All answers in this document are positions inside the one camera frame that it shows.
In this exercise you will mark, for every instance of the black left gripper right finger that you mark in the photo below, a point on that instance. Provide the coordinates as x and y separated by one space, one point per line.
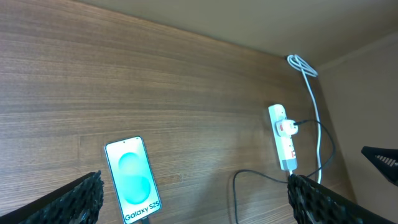
314 203

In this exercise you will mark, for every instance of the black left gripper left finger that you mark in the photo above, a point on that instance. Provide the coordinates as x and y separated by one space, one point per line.
77 202

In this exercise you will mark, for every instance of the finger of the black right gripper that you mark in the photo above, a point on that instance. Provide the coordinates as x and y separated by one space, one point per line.
385 161

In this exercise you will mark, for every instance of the turquoise screen smartphone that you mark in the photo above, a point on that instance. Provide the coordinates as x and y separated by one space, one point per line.
133 179

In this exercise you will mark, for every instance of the white USB charger plug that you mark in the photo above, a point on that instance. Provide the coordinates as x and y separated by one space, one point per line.
286 128

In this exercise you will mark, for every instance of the white power strip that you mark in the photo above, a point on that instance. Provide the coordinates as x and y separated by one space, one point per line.
284 146

